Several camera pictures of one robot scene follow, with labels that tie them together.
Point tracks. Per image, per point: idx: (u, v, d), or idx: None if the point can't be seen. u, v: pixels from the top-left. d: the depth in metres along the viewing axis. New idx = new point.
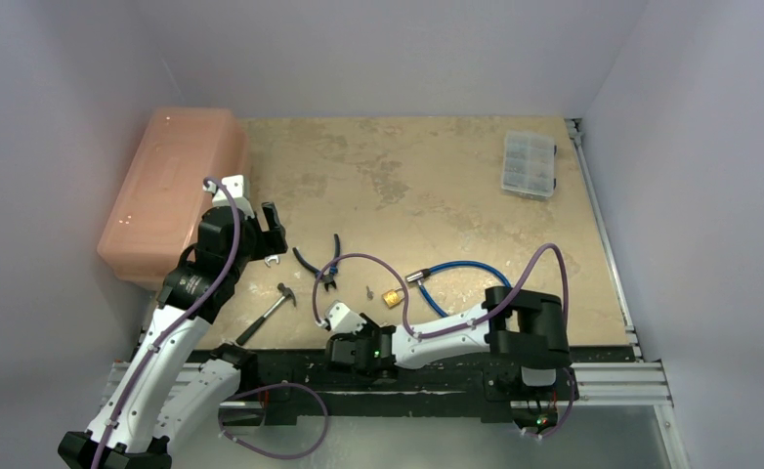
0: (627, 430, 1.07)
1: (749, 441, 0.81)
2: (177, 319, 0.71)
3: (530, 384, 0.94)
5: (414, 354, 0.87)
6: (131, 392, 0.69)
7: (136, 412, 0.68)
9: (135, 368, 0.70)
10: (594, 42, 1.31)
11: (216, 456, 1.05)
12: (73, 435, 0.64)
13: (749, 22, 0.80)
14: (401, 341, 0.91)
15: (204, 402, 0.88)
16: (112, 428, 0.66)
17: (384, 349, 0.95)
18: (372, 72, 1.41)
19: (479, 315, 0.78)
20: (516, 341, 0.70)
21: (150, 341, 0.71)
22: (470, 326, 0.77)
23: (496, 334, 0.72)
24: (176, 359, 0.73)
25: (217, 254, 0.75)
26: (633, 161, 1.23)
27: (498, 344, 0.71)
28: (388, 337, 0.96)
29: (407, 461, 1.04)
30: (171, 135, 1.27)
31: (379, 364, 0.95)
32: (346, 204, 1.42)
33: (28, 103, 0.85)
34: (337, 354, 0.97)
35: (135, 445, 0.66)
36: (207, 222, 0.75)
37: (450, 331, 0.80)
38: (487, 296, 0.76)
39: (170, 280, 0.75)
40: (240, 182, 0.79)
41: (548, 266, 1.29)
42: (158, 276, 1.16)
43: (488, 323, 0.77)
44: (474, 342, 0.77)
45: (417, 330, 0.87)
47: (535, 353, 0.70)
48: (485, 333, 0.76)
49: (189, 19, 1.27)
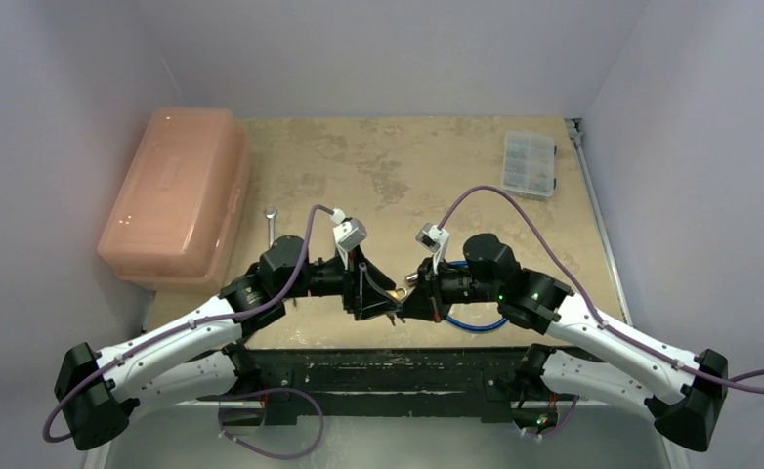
0: (629, 429, 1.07)
1: (750, 442, 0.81)
2: (224, 314, 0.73)
3: (552, 387, 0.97)
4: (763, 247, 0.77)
5: (580, 334, 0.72)
6: (150, 345, 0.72)
7: (142, 364, 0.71)
9: (170, 328, 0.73)
10: (594, 41, 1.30)
11: (217, 455, 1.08)
12: (88, 348, 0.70)
13: (747, 22, 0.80)
14: (573, 309, 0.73)
15: (186, 387, 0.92)
16: (116, 364, 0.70)
17: (543, 292, 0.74)
18: (373, 71, 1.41)
19: (688, 364, 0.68)
20: (710, 409, 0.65)
21: (193, 317, 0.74)
22: (675, 366, 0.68)
23: (693, 390, 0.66)
24: (201, 345, 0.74)
25: (271, 285, 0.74)
26: (633, 161, 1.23)
27: (688, 397, 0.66)
28: (550, 281, 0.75)
29: (406, 461, 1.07)
30: (171, 135, 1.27)
31: (526, 306, 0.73)
32: (346, 204, 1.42)
33: (30, 103, 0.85)
34: (502, 259, 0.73)
35: (122, 388, 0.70)
36: (269, 255, 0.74)
37: (648, 351, 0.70)
38: (713, 357, 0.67)
39: (237, 281, 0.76)
40: (351, 230, 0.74)
41: (549, 266, 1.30)
42: (158, 276, 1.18)
43: (693, 377, 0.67)
44: (666, 379, 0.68)
45: (606, 319, 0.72)
47: (703, 432, 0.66)
48: (686, 385, 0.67)
49: (190, 19, 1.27)
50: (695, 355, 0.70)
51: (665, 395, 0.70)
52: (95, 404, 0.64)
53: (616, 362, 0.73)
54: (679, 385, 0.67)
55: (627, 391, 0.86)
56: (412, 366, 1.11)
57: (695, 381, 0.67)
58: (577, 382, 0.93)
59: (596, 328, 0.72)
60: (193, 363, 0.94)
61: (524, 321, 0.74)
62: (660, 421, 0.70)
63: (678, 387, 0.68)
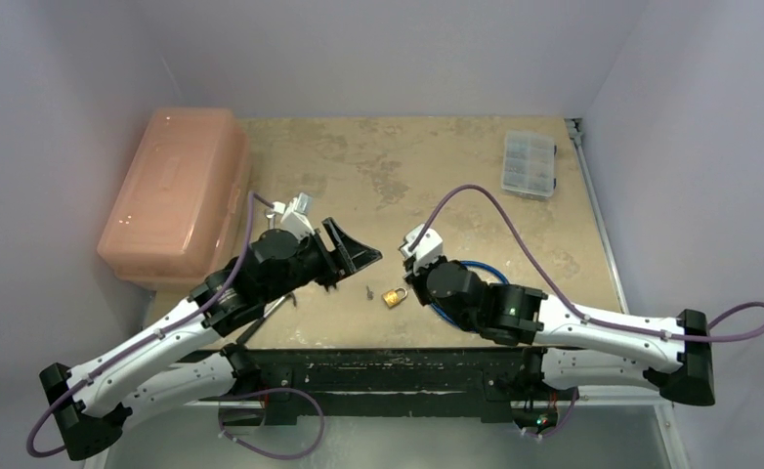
0: (627, 429, 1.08)
1: (749, 440, 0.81)
2: (190, 319, 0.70)
3: (556, 386, 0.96)
4: None
5: (569, 334, 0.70)
6: (117, 361, 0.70)
7: (110, 382, 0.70)
9: (137, 342, 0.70)
10: (595, 41, 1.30)
11: (218, 456, 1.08)
12: (59, 368, 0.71)
13: (746, 22, 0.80)
14: (553, 310, 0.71)
15: (185, 390, 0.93)
16: (86, 384, 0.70)
17: (519, 307, 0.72)
18: (373, 71, 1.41)
19: (673, 330, 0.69)
20: (709, 370, 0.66)
21: (161, 325, 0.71)
22: (663, 338, 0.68)
23: (689, 357, 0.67)
24: (173, 354, 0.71)
25: (254, 278, 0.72)
26: (633, 161, 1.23)
27: (687, 365, 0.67)
28: (519, 290, 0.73)
29: (406, 461, 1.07)
30: (171, 135, 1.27)
31: (504, 324, 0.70)
32: (346, 204, 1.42)
33: (30, 104, 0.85)
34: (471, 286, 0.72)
35: (95, 405, 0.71)
36: (256, 247, 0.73)
37: (635, 331, 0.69)
38: (692, 317, 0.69)
39: (210, 279, 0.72)
40: (299, 198, 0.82)
41: (549, 266, 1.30)
42: (158, 276, 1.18)
43: (682, 344, 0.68)
44: (661, 354, 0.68)
45: (588, 314, 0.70)
47: (711, 391, 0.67)
48: (680, 352, 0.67)
49: (190, 19, 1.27)
50: (675, 318, 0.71)
51: (665, 367, 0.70)
52: (66, 425, 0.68)
53: (610, 350, 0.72)
54: (674, 356, 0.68)
55: (624, 369, 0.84)
56: (412, 367, 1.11)
57: (685, 346, 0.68)
58: (577, 375, 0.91)
59: (580, 324, 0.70)
60: (190, 367, 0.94)
61: (507, 336, 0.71)
62: (666, 390, 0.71)
63: (674, 358, 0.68)
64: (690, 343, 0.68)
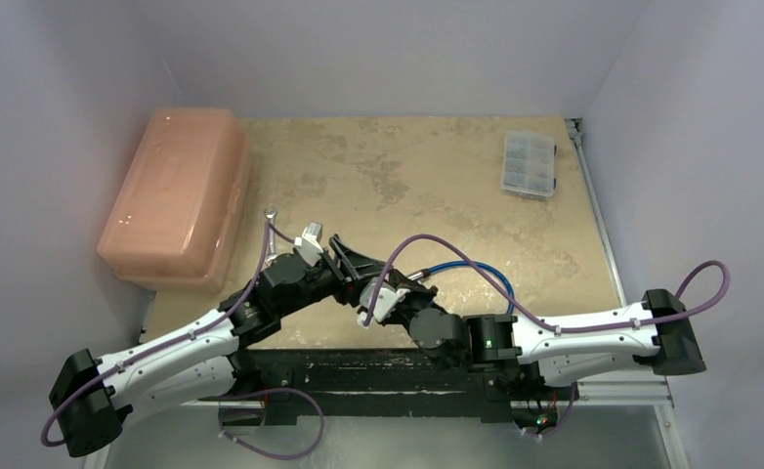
0: (628, 429, 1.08)
1: (750, 440, 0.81)
2: (219, 322, 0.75)
3: (556, 384, 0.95)
4: None
5: (547, 349, 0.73)
6: (148, 355, 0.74)
7: (142, 372, 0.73)
9: (170, 339, 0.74)
10: (595, 42, 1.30)
11: (218, 456, 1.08)
12: (88, 356, 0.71)
13: (746, 21, 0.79)
14: (525, 332, 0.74)
15: (185, 390, 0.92)
16: (116, 371, 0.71)
17: (494, 338, 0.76)
18: (373, 71, 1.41)
19: (643, 316, 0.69)
20: (688, 346, 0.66)
21: (193, 327, 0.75)
22: (634, 326, 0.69)
23: (663, 339, 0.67)
24: (201, 354, 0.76)
25: (269, 300, 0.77)
26: (633, 160, 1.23)
27: (663, 348, 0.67)
28: (491, 322, 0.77)
29: (406, 461, 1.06)
30: (170, 135, 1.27)
31: (490, 359, 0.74)
32: (346, 204, 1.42)
33: (30, 104, 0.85)
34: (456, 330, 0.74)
35: (122, 394, 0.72)
36: (269, 271, 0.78)
37: (607, 329, 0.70)
38: (657, 297, 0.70)
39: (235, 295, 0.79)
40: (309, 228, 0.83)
41: (549, 266, 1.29)
42: (158, 276, 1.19)
43: (654, 327, 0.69)
44: (637, 344, 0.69)
45: (557, 325, 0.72)
47: (697, 364, 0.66)
48: (653, 335, 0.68)
49: (190, 20, 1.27)
50: (641, 302, 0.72)
51: (648, 354, 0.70)
52: (94, 408, 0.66)
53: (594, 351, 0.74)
54: (650, 341, 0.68)
55: (617, 359, 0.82)
56: (412, 367, 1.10)
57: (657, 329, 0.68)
58: (574, 373, 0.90)
59: (555, 336, 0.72)
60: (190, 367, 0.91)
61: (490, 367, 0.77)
62: (657, 371, 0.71)
63: (650, 342, 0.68)
64: (660, 324, 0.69)
